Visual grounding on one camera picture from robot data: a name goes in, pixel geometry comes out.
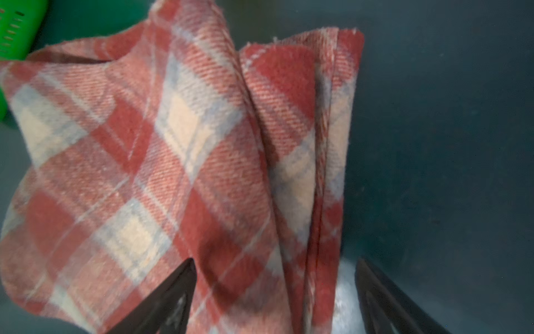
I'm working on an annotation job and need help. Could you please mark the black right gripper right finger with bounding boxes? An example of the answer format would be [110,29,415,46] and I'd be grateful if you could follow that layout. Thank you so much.
[355,258,449,334]

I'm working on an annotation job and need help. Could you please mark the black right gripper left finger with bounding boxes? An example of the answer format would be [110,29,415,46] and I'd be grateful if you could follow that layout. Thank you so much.
[108,258,197,334]

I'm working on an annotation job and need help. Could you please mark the red plaid skirt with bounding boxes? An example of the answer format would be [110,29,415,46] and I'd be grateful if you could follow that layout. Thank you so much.
[1,1,364,333]

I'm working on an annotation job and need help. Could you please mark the green plastic basket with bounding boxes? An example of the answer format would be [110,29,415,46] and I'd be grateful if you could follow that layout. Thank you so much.
[0,0,50,122]

